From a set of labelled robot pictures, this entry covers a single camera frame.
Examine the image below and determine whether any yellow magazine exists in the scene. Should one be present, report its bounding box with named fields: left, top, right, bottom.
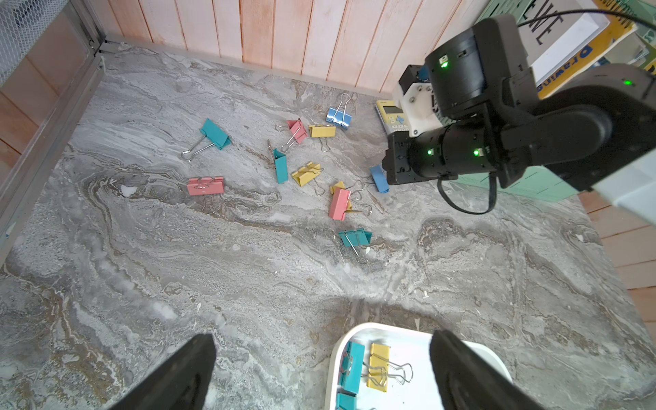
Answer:
left=537, top=15, right=637, bottom=99

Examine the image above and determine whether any teal binder clip low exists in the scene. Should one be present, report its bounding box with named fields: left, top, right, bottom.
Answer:
left=338, top=228, right=372, bottom=263

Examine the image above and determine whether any pink binder clip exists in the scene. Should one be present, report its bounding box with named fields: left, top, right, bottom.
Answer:
left=280, top=119, right=308, bottom=153
left=187, top=177, right=225, bottom=196
left=328, top=189, right=372, bottom=221

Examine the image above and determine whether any pink binder clip far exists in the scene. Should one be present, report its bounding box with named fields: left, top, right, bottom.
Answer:
left=280, top=119, right=308, bottom=153

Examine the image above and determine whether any pink binder clip centre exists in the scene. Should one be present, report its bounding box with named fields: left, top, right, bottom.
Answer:
left=328, top=189, right=372, bottom=221

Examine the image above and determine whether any white storage tray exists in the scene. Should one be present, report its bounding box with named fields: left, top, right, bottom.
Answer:
left=324, top=322, right=514, bottom=410

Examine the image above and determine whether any teal binder clip small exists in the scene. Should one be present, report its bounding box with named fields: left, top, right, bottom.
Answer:
left=336, top=393, right=357, bottom=410

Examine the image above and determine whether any pink binder clip low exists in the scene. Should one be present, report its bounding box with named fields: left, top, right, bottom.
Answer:
left=362, top=343, right=414, bottom=393

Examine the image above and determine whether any pink binder clip left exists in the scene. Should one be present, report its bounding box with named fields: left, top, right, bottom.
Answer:
left=187, top=177, right=225, bottom=196

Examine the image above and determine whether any green file organizer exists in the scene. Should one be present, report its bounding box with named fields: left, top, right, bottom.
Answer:
left=450, top=0, right=656, bottom=203

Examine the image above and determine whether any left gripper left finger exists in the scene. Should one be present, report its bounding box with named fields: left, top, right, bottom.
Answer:
left=112, top=334, right=216, bottom=409

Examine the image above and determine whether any blue binder clip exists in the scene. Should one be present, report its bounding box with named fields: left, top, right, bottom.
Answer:
left=370, top=164, right=390, bottom=194
left=326, top=92, right=352, bottom=130

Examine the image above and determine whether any teal binder clip lowest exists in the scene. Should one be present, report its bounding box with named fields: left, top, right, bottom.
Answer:
left=338, top=342, right=365, bottom=395

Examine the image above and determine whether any yellow blue calculator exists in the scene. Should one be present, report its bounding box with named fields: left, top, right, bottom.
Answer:
left=376, top=100, right=409, bottom=135

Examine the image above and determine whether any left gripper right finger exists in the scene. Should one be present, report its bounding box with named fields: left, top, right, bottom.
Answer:
left=430, top=330, right=542, bottom=410

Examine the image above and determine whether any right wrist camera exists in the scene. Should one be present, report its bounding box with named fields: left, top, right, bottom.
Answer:
left=392, top=64, right=443, bottom=138

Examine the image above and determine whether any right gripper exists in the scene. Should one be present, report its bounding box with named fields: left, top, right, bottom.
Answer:
left=382, top=130, right=451, bottom=186

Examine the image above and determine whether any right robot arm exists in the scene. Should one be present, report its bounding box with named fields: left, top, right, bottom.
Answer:
left=382, top=15, right=655, bottom=222

